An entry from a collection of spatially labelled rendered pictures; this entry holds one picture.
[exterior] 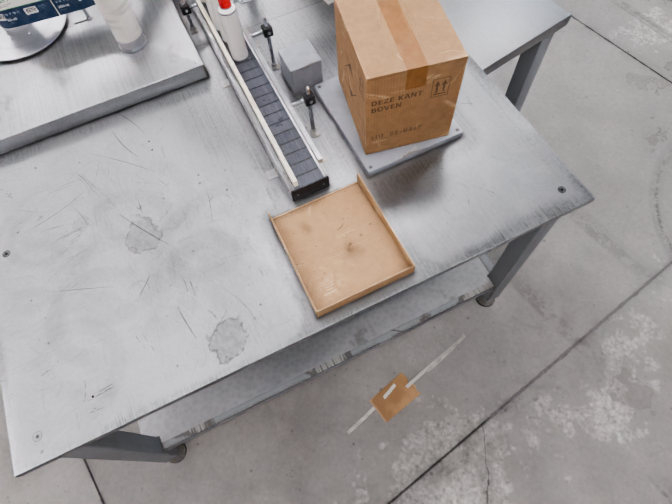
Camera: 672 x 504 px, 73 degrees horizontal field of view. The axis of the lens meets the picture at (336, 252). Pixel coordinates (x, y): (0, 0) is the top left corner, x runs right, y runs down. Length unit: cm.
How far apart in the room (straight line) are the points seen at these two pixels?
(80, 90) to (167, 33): 33
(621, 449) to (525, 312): 58
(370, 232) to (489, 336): 97
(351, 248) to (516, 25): 96
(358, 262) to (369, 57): 48
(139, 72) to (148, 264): 64
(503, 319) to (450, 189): 91
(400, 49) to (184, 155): 67
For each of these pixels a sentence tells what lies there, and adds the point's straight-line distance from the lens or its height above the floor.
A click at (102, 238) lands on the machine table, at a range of 135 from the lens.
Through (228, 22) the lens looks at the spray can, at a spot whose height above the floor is 102.
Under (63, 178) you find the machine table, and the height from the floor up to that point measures 83.
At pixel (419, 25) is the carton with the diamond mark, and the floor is 112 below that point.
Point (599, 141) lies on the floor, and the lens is 267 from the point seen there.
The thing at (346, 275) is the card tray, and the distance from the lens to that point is 112.
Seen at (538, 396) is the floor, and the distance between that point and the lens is 201.
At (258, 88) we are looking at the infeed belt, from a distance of 144.
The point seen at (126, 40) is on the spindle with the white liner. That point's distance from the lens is 166.
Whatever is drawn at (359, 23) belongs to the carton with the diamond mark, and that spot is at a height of 112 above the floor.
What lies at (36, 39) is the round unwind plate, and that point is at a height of 89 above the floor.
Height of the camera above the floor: 187
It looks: 64 degrees down
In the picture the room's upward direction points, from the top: 7 degrees counter-clockwise
